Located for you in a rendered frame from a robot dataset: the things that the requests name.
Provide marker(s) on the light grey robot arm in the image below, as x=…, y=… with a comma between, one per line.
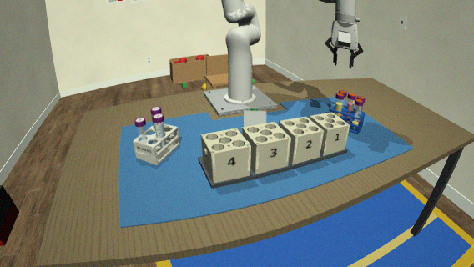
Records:
x=239, y=39

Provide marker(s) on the blue mat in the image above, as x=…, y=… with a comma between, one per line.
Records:
x=177, y=188

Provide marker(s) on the white tube rack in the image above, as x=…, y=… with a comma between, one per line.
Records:
x=148, y=152

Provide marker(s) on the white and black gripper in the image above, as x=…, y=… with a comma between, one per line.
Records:
x=350, y=28

